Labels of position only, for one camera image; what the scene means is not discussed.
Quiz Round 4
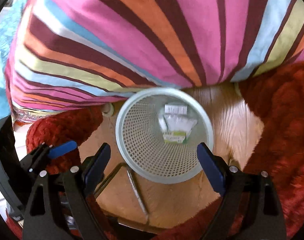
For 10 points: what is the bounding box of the white mesh waste basket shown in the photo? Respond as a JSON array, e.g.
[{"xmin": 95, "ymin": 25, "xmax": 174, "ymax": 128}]
[{"xmin": 115, "ymin": 88, "xmax": 214, "ymax": 184}]

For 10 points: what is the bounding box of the white plastic wrapper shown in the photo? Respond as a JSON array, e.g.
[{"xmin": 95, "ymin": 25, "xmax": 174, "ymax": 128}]
[{"xmin": 158, "ymin": 114, "xmax": 198, "ymax": 138}]

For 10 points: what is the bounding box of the red fluffy garment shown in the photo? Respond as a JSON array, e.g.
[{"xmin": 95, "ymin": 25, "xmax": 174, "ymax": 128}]
[{"xmin": 6, "ymin": 60, "xmax": 304, "ymax": 240}]

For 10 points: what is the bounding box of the striped colourful bedspread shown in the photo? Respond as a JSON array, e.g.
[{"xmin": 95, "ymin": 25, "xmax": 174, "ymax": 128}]
[{"xmin": 5, "ymin": 0, "xmax": 304, "ymax": 122}]

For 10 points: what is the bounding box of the white purple small box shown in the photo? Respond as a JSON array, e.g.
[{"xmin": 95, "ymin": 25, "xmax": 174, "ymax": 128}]
[{"xmin": 164, "ymin": 104, "xmax": 188, "ymax": 115}]

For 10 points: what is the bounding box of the blue patterned blanket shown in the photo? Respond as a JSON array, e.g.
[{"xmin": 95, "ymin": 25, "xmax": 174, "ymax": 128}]
[{"xmin": 0, "ymin": 0, "xmax": 28, "ymax": 119}]

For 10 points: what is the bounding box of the green white medicine box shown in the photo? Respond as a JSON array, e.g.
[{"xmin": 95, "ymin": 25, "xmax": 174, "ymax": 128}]
[{"xmin": 162, "ymin": 131, "xmax": 189, "ymax": 144}]

